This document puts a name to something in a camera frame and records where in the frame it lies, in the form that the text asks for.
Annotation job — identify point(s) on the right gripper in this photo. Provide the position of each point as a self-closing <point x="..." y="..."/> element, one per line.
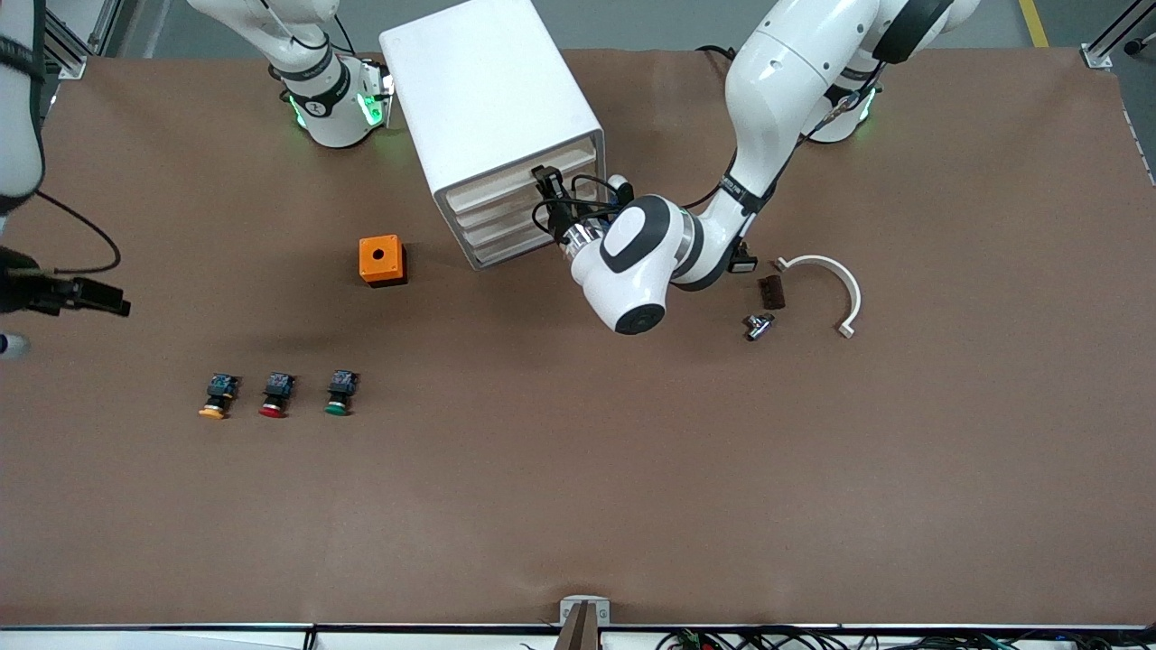
<point x="20" y="290"/>

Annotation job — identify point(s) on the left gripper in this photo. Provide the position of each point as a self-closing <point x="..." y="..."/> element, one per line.
<point x="561" y="219"/>

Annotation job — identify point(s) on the yellow push button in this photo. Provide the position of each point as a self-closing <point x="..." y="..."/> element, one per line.
<point x="219" y="390"/>

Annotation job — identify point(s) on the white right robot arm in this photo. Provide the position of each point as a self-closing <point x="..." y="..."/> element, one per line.
<point x="330" y="113"/>

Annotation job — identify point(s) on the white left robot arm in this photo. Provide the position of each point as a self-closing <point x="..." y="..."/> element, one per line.
<point x="795" y="72"/>

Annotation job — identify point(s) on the white drawer cabinet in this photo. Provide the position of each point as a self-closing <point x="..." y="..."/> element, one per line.
<point x="488" y="81"/>

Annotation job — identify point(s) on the red push button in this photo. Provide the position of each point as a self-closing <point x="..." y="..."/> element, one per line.
<point x="278" y="388"/>

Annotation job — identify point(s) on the black white rectangular push button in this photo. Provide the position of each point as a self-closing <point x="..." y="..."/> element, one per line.
<point x="744" y="264"/>

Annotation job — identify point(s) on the green push button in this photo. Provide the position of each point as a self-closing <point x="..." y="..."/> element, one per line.
<point x="341" y="386"/>

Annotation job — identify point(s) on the brown terminal block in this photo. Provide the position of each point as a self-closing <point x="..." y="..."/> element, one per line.
<point x="770" y="292"/>

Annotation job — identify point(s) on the silver metal fitting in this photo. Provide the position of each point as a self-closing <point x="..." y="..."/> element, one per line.
<point x="759" y="327"/>

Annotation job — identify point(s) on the brown table mat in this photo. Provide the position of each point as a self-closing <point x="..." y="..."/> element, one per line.
<point x="578" y="451"/>

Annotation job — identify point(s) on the white curved plastic clamp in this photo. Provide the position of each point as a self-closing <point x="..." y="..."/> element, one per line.
<point x="850" y="284"/>

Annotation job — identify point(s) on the orange button enclosure box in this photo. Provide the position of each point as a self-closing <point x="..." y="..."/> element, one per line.
<point x="388" y="267"/>

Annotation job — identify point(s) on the aluminium frame post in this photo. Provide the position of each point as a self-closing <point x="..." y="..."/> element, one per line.
<point x="72" y="54"/>
<point x="1097" y="56"/>

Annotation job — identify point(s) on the grey metal bracket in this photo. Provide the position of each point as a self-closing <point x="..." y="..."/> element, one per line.
<point x="569" y="609"/>

